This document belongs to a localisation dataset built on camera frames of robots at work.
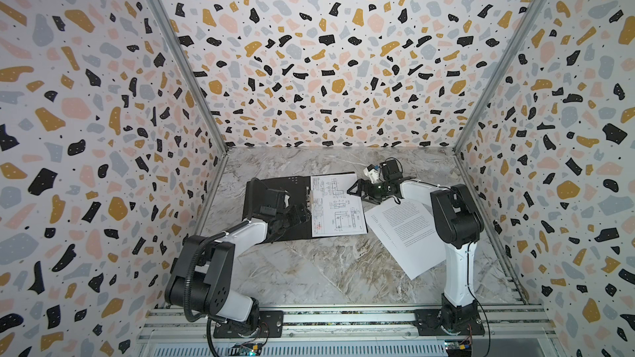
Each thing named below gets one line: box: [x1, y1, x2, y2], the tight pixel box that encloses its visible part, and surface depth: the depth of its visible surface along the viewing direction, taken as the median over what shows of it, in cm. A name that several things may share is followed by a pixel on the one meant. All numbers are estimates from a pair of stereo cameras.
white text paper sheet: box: [363, 199, 446, 281], surface depth 96 cm
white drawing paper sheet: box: [310, 172, 368, 238], surface depth 102 cm
